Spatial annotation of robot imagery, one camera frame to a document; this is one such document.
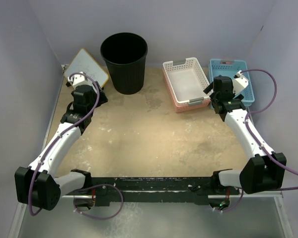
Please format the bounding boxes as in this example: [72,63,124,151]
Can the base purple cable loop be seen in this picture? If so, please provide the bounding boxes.
[73,183,124,220]

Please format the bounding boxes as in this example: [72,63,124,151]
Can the black plastic waste bin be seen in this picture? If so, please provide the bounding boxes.
[100,32,148,95]

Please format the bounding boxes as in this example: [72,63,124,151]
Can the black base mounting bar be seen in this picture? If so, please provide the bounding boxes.
[85,177,239,207]

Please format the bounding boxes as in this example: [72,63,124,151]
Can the white plastic basket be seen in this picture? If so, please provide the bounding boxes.
[163,58,210,105]

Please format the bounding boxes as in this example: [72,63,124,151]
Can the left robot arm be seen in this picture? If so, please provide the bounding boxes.
[14,81,108,216]

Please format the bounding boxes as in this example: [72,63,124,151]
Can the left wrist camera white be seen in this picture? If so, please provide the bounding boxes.
[67,72,90,89]

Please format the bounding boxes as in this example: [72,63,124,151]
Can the light blue plastic basket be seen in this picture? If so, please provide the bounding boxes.
[208,59,256,104]

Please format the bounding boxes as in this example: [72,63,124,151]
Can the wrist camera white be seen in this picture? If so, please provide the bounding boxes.
[67,72,90,89]
[232,70,249,96]

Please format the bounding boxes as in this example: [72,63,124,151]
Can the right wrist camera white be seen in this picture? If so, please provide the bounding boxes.
[232,70,249,96]

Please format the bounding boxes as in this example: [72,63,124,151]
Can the pink plastic basket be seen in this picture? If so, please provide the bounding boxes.
[163,73,211,113]

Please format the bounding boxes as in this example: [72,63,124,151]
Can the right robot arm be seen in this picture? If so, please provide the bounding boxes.
[204,75,287,194]

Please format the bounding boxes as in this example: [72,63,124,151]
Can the small whiteboard yellow frame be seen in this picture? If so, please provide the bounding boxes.
[64,48,109,88]

